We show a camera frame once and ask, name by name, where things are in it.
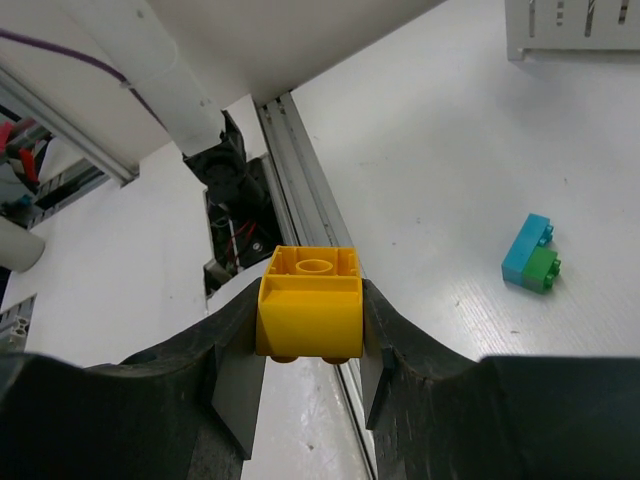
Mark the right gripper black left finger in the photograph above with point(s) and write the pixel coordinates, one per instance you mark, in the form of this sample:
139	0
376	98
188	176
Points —
185	408

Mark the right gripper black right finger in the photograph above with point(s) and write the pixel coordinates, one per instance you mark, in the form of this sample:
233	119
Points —
435	414

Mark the small green lego brick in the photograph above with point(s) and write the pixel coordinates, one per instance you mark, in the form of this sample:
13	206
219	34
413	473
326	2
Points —
541	270

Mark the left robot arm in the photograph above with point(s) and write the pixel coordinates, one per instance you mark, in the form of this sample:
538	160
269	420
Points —
140	47

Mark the white slotted container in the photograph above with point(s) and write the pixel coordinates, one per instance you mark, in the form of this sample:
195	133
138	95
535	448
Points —
570	25

